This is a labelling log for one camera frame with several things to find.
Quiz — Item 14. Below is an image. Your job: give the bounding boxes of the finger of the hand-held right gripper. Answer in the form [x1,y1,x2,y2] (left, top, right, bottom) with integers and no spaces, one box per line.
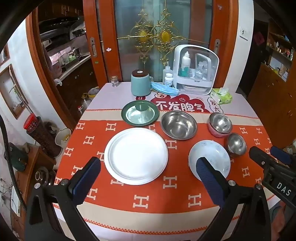
[270,146,296,165]
[249,146,281,173]

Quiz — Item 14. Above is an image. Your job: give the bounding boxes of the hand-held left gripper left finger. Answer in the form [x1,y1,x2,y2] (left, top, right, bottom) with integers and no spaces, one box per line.
[24,157,102,241]

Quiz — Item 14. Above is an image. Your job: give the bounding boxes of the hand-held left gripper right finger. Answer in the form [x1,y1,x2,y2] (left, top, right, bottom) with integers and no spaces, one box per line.
[196,157,271,241]

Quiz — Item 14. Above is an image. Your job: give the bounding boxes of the small steel bowl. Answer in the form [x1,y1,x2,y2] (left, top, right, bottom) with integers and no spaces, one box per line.
[224,133,247,158]

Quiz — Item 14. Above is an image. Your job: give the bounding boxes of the white patterned ceramic bowl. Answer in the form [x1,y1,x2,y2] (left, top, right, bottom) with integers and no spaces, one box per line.
[188,140,231,181]

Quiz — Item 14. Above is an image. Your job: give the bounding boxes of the pink sided steel bowl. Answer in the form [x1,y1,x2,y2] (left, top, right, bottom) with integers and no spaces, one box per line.
[207,112,233,138]

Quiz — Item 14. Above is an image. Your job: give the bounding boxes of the large white plate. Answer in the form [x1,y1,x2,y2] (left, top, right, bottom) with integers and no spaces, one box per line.
[104,128,169,185]

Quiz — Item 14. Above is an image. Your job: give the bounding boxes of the large steel bowl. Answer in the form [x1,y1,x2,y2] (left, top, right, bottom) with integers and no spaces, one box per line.
[160,111,198,140]

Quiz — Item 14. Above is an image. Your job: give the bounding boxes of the green rimmed steel plate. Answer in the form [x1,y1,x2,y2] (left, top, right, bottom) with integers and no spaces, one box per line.
[121,100,160,127]

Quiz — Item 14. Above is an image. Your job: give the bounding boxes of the orange patterned tablecloth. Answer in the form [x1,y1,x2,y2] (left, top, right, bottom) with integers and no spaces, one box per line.
[53,108,278,229]

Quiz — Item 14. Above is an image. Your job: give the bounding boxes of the white bucket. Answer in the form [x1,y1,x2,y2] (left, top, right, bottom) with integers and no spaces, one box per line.
[55,128,72,151]

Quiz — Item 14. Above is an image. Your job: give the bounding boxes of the brown wooden cabinet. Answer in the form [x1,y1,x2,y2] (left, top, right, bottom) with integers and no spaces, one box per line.
[247,62,296,144]

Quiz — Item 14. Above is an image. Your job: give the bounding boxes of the wooden side table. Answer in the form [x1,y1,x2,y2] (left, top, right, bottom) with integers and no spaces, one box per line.
[10,146,57,234]

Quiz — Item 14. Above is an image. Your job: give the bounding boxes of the red lidded jar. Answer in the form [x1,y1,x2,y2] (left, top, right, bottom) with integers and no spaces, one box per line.
[23,113,61,158]

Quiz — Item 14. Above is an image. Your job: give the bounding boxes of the dark green bag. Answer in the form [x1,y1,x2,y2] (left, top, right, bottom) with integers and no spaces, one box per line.
[8,142,29,172]

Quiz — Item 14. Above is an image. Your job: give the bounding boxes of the green tissue pack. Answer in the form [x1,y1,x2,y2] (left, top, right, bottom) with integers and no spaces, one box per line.
[211,88,232,105]

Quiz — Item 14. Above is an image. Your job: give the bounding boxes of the white red printed table mat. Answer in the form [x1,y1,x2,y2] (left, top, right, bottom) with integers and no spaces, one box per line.
[88,82,262,118]

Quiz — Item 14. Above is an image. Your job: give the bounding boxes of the white plastic storage box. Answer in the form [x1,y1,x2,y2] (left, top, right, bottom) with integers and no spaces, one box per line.
[172,45,220,95]

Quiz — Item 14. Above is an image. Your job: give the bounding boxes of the blue face mask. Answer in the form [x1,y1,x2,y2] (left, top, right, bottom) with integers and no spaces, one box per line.
[150,81,179,96]

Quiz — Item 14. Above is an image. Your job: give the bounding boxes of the teal canister with brown lid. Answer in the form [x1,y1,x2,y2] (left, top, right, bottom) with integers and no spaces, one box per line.
[131,70,152,97]

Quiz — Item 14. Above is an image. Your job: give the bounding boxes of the kitchen counter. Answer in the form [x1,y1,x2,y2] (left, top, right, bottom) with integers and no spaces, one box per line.
[54,54,92,80]

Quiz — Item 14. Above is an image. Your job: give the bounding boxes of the white teal bottle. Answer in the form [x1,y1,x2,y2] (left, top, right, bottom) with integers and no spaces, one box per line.
[181,51,191,77]

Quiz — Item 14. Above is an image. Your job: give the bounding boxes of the clear squeeze bottle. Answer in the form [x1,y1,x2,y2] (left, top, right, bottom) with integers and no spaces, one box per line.
[162,61,170,82]

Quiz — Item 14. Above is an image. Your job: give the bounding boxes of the wooden glass sliding door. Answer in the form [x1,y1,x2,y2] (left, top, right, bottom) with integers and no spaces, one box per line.
[83,0,238,88]

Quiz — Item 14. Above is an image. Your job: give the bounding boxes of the gold door ornament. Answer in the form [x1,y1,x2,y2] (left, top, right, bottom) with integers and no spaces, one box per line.
[117,8,193,64]

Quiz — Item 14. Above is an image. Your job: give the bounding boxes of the black cable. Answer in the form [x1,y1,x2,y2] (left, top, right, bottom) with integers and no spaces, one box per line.
[0,115,26,209]

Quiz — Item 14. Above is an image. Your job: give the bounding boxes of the wooden wall shelf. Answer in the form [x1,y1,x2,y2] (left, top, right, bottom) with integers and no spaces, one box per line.
[261,19,294,81]

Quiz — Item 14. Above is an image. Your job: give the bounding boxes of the wooden framed wall niche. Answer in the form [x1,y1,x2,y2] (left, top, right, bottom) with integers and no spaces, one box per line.
[0,65,29,120]

